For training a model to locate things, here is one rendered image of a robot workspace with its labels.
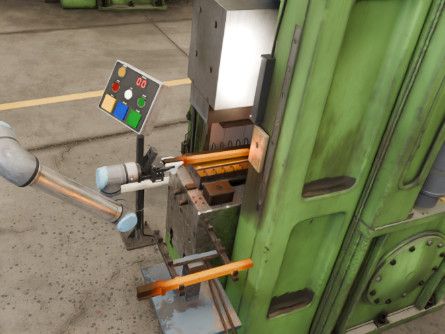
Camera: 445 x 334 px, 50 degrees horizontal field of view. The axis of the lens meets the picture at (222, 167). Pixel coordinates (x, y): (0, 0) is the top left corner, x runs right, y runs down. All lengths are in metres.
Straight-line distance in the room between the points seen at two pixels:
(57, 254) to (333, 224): 1.74
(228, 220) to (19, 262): 1.47
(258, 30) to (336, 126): 0.46
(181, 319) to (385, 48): 1.26
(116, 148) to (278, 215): 2.35
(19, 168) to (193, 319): 0.87
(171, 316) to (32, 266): 1.36
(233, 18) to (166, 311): 1.14
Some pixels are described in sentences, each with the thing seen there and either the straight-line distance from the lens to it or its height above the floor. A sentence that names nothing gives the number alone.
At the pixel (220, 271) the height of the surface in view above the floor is 0.98.
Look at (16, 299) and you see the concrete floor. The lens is 2.99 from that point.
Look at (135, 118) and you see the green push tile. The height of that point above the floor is 1.02.
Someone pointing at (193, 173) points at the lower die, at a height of 0.96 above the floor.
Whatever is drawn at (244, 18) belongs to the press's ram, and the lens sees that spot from 1.77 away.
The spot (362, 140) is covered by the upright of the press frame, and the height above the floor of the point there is 1.34.
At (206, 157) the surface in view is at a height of 1.05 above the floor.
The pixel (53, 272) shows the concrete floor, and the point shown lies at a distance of 3.08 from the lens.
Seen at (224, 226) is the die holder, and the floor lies 0.79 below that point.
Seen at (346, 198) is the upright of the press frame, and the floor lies 1.08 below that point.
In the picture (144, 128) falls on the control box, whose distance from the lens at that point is 2.45.
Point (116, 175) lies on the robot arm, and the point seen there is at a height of 1.05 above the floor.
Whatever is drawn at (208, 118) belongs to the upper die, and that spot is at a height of 1.30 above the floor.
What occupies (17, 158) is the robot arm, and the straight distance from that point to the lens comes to 1.69.
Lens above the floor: 2.31
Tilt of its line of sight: 36 degrees down
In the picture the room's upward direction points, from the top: 9 degrees clockwise
